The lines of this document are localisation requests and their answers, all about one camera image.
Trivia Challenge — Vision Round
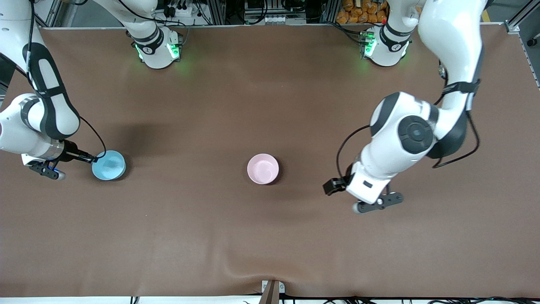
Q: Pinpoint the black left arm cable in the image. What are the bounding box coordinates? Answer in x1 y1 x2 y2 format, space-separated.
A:
336 59 481 180

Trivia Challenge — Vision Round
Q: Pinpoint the aluminium frame profile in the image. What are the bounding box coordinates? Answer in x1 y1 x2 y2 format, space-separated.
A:
36 0 64 28
503 0 540 89

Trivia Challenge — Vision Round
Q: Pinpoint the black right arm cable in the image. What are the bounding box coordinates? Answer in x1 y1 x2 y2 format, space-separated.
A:
25 0 107 160

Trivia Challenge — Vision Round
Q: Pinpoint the metal clamp bracket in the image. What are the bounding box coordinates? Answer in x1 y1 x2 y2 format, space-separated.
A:
259 280 286 304

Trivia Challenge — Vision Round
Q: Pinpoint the brown table cover mat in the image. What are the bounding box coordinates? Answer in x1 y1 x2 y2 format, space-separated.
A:
0 24 540 298

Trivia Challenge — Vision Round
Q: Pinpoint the pink bowl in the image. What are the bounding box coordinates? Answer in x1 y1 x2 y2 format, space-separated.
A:
247 153 279 185

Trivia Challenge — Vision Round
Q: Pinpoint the light blue bowl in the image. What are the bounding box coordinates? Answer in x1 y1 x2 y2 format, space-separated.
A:
92 150 127 181

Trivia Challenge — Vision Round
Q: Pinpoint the orange items crate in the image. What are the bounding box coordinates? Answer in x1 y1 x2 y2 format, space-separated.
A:
336 0 389 24

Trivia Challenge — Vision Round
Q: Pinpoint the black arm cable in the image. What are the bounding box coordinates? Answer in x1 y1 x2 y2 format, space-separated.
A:
25 0 107 160
336 59 481 180

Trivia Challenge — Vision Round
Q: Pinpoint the black base cable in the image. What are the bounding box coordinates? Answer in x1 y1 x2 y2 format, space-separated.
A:
327 21 365 45

